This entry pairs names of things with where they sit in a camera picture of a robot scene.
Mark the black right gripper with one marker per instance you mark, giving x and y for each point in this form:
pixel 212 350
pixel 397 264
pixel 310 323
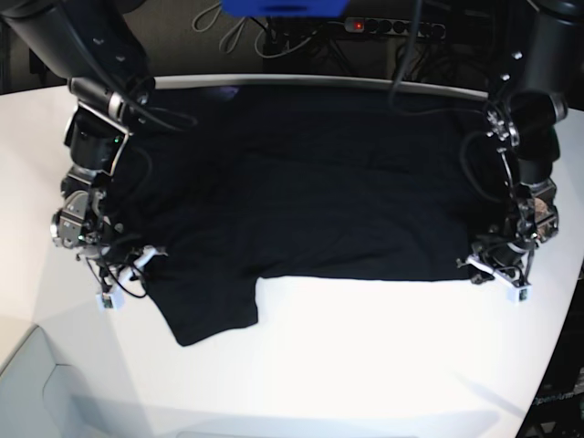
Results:
pixel 105 269

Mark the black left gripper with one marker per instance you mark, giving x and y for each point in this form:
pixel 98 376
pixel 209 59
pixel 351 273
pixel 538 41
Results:
pixel 502 255

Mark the black t-shirt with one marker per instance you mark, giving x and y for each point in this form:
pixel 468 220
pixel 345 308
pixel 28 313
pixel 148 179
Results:
pixel 300 181

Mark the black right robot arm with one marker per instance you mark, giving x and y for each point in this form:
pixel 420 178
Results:
pixel 90 46

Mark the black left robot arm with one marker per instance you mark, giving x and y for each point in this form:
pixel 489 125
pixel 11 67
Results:
pixel 540 58

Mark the black power strip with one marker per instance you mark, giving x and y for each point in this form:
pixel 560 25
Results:
pixel 393 28

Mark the blue box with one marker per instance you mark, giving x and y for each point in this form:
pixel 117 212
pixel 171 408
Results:
pixel 284 8

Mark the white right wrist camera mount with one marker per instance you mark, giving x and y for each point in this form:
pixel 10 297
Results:
pixel 114 297

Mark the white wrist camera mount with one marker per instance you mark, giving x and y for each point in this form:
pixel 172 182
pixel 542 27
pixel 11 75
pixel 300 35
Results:
pixel 518 288
pixel 114 297

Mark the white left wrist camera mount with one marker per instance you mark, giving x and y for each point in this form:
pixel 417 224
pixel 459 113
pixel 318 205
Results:
pixel 518 288

